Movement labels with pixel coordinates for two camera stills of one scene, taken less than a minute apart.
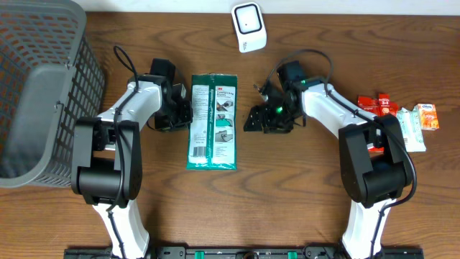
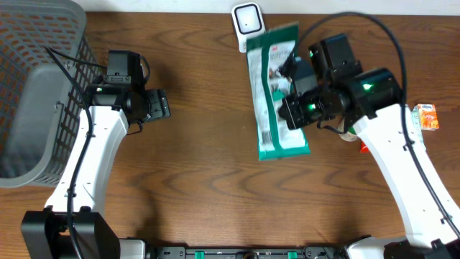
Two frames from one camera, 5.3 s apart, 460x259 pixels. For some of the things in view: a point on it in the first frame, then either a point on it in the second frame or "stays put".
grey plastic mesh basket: (49, 79) stays put
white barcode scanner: (251, 29) stays put
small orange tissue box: (429, 116) stays put
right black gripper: (264, 109) to (292, 104)
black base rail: (246, 252) stays put
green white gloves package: (212, 139) to (267, 53)
